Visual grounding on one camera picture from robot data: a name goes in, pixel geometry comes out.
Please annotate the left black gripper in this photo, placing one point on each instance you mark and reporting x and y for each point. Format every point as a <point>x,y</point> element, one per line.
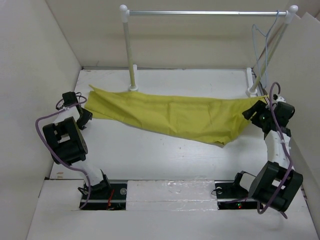
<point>88,116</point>

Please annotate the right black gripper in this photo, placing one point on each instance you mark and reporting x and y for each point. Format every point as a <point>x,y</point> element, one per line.
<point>260,107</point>

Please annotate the yellow trousers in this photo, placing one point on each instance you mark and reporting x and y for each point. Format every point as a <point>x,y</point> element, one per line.
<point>207,120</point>

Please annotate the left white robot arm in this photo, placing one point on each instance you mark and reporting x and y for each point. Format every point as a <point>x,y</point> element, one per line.
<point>66,140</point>

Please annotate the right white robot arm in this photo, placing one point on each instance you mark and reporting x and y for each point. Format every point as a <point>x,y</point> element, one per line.
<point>277,183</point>

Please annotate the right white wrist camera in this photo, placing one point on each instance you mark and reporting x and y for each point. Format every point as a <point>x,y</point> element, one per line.
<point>279,98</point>

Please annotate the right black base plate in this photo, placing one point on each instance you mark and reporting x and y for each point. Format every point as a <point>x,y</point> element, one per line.
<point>230,196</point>

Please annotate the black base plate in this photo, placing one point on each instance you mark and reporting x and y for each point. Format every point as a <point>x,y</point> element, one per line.
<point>107,199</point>
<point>230,196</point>

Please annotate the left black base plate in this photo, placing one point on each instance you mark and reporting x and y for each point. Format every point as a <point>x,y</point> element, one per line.
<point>107,199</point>

